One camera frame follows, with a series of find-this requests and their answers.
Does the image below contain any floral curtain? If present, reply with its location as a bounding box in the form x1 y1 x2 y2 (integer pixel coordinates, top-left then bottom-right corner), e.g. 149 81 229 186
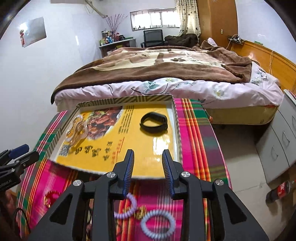
174 0 201 37

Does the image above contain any brown blanket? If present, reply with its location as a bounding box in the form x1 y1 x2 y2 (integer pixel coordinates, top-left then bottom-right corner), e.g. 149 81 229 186
51 41 252 102

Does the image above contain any purple spiral hair tie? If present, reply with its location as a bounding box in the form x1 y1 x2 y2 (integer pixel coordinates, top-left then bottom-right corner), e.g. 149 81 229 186
113 192 138 220

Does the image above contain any gold chain bracelet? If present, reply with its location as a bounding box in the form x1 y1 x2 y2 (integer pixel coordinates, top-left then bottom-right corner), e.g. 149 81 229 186
132 205 148 220

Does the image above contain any light blue spiral hair tie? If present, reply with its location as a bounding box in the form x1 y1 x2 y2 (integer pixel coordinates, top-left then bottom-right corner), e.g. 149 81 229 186
140 209 177 240

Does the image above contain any dried branch bouquet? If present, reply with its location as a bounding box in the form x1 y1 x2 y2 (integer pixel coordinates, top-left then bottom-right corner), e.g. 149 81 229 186
105 14 127 34

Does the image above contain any wooden wardrobe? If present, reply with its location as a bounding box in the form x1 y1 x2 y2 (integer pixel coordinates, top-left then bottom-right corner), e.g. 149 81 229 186
197 0 238 48

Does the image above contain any black office chair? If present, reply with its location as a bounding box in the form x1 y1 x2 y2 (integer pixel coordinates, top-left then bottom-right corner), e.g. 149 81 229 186
140 30 165 48

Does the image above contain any window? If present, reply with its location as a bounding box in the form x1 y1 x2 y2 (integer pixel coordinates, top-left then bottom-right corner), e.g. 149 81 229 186
130 8 181 31

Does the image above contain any black fitness band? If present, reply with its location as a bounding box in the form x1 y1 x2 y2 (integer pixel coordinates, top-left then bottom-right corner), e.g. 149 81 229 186
139 112 168 133

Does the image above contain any wooden headboard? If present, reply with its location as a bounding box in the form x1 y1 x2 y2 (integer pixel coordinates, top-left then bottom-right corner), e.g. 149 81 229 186
231 41 296 94

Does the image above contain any striped cardboard tray box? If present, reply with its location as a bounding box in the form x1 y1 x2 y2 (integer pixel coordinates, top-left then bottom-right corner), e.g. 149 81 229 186
45 95 182 179

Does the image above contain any dark wooden desk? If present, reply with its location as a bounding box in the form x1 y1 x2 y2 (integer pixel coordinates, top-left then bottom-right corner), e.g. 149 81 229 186
99 38 137 57

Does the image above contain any person left hand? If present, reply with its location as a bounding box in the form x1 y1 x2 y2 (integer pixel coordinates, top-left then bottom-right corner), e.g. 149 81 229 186
1 190 16 225

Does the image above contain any grey drawer nightstand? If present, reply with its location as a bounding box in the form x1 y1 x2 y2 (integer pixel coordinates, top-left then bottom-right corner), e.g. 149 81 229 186
256 89 296 183

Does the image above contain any plaid pink green tablecloth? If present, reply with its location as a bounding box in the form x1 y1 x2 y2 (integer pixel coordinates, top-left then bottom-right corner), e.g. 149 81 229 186
16 98 230 240

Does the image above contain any red bead bracelet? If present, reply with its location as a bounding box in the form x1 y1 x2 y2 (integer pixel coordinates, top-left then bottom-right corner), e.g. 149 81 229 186
43 190 61 208

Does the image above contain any cola bottle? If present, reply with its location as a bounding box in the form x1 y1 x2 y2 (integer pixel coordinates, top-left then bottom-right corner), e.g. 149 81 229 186
265 180 295 204

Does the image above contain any silver wall poster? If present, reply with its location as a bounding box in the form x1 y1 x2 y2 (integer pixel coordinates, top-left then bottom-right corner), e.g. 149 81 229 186
18 17 47 48

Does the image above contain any bed with white sheet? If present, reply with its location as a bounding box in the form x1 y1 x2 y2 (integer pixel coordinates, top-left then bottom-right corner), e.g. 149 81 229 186
52 60 284 125

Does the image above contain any dark clothes pile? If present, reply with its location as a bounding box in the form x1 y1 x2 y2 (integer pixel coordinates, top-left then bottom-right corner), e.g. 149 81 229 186
165 34 199 48

